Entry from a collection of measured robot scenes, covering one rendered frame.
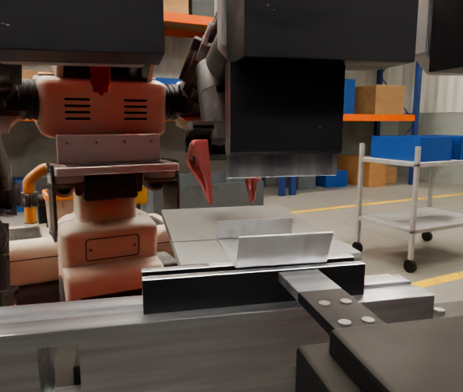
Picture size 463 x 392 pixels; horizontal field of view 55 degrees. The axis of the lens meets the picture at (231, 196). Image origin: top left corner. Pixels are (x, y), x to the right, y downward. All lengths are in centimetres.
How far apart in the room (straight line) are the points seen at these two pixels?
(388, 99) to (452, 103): 125
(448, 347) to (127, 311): 27
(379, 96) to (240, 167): 800
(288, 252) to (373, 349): 21
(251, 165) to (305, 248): 9
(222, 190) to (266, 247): 261
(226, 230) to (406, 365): 32
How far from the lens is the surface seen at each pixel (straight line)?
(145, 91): 104
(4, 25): 35
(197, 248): 46
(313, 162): 40
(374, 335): 21
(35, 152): 679
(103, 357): 39
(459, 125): 907
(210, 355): 40
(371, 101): 838
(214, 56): 59
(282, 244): 39
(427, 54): 49
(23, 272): 133
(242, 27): 35
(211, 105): 60
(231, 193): 303
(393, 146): 379
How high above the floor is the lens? 113
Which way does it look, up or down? 9 degrees down
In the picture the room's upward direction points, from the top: straight up
